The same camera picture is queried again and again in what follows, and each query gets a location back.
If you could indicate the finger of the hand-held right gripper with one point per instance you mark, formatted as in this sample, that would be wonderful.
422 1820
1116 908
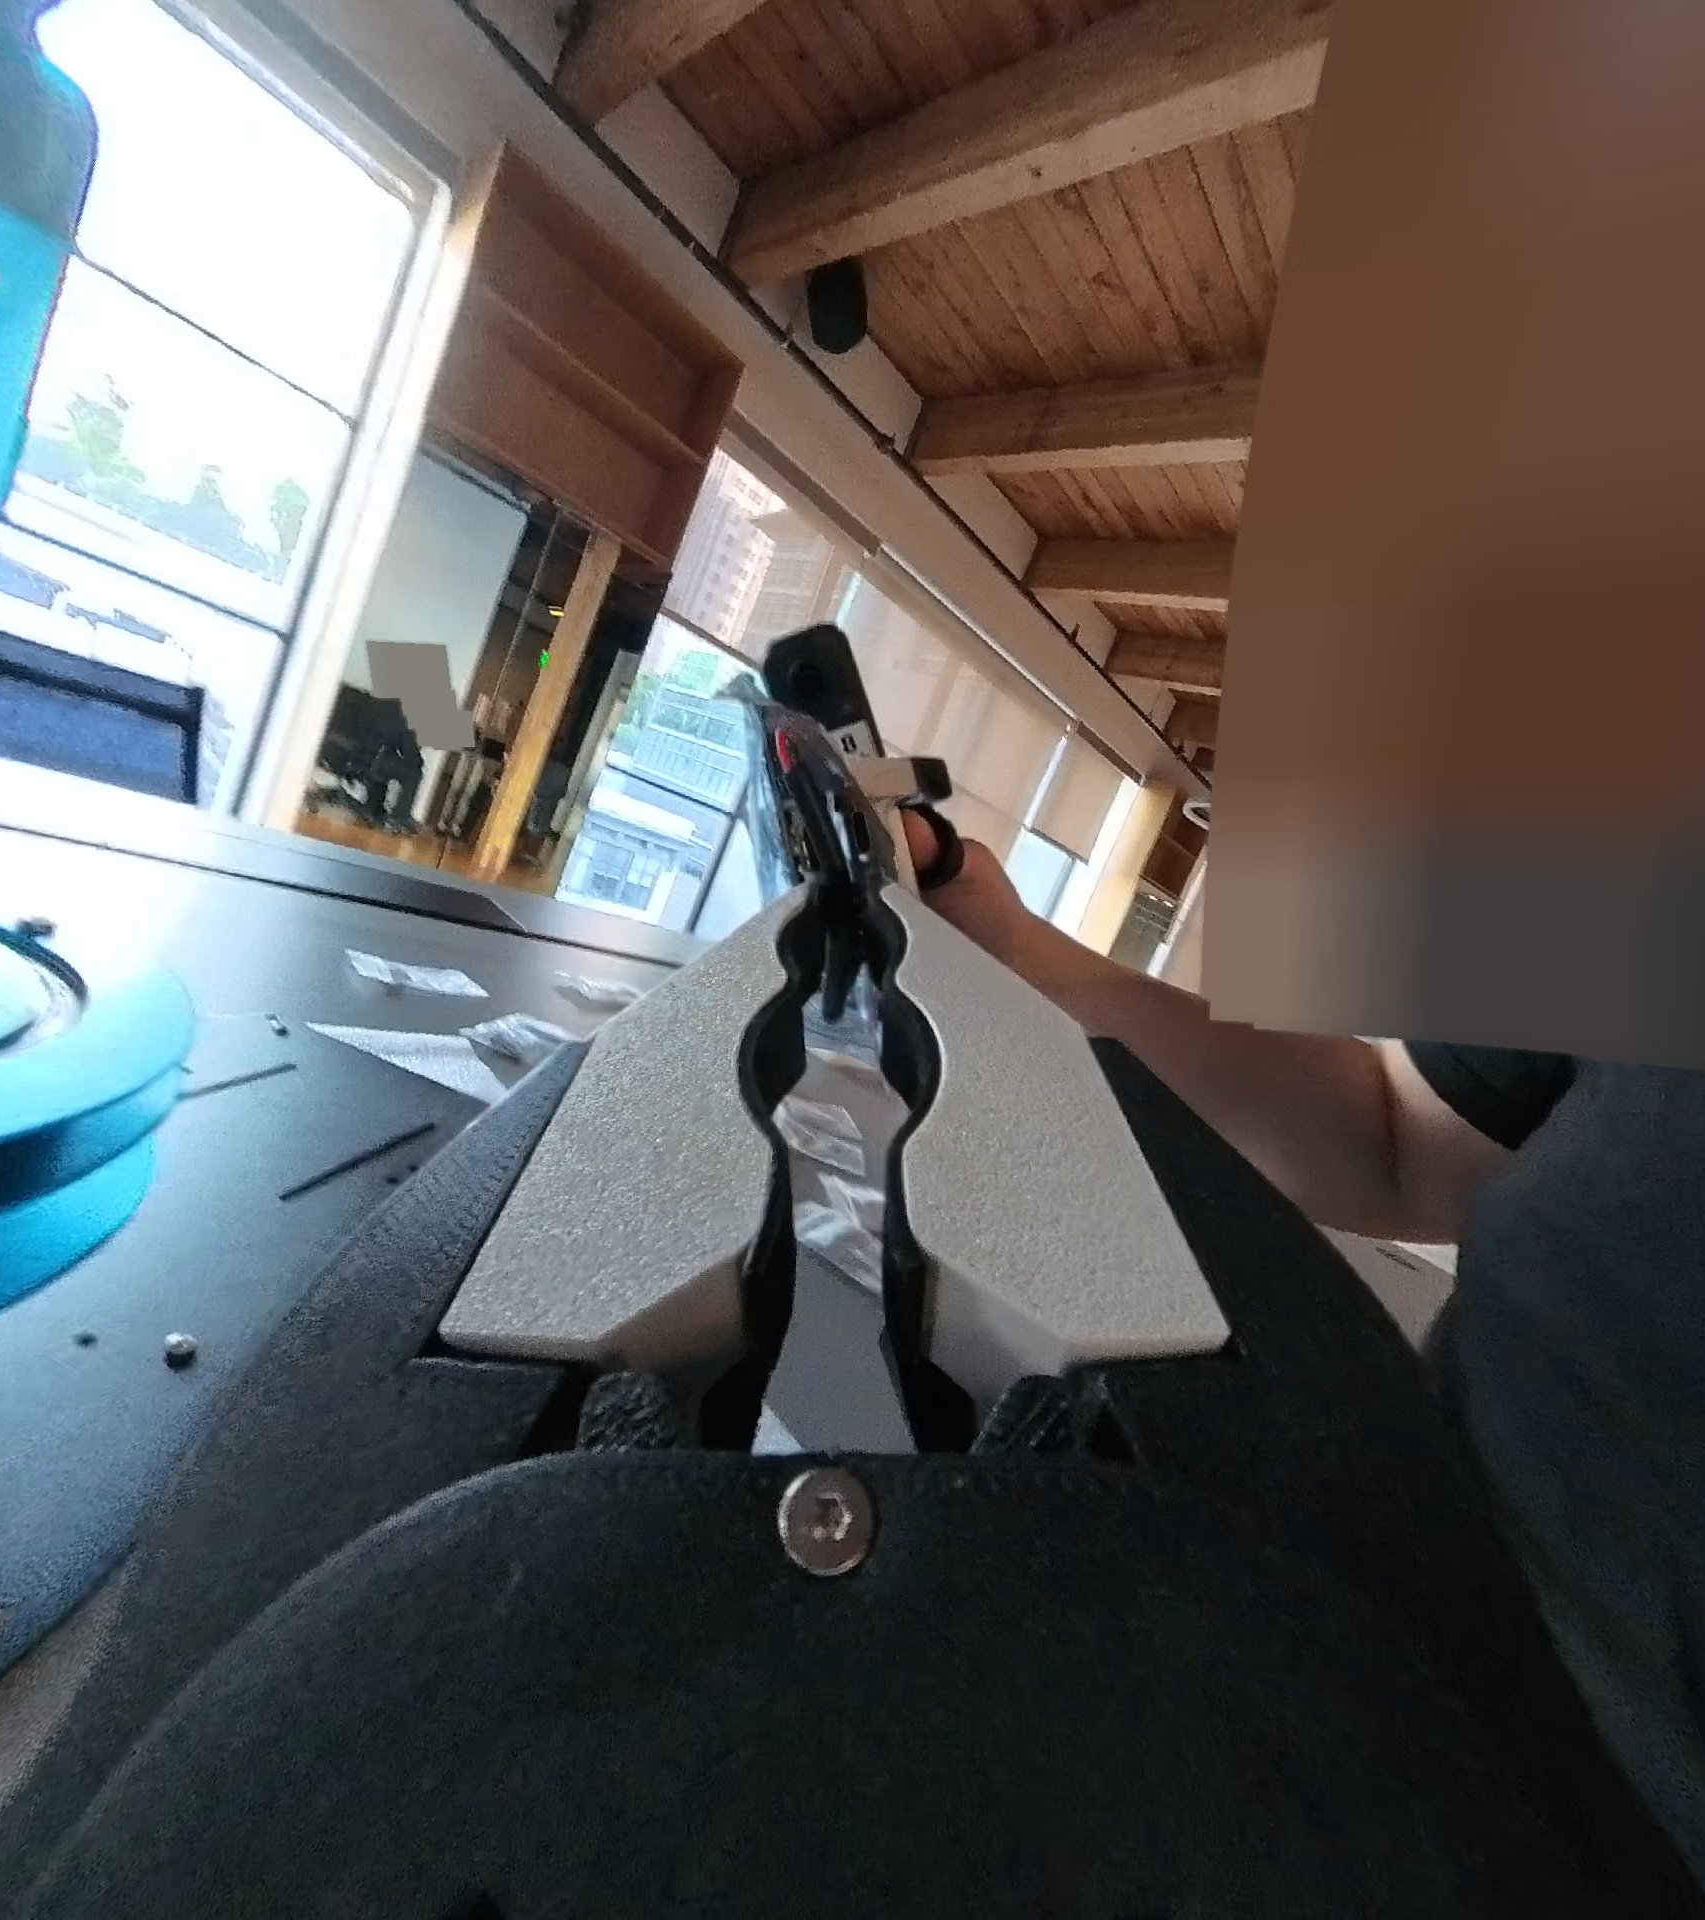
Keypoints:
788 804

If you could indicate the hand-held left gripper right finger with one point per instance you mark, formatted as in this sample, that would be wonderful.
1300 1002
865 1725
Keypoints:
1063 1201

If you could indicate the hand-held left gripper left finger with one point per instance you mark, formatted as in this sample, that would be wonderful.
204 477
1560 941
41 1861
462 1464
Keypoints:
614 1201

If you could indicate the person's right forearm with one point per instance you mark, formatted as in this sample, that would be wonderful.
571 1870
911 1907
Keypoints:
1244 1081

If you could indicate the person's right hand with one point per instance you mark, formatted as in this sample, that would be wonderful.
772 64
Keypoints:
957 877

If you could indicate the white foam sheet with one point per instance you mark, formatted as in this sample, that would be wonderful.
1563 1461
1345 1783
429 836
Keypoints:
403 1055

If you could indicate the black ceiling speaker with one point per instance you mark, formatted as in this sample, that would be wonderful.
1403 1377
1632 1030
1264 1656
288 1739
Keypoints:
839 301

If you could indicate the large office windows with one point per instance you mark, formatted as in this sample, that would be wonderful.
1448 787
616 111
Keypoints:
224 360

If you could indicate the black office chair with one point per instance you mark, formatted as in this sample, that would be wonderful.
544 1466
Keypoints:
73 721

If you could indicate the black metal base plate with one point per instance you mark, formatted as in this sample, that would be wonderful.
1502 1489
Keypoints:
73 1470

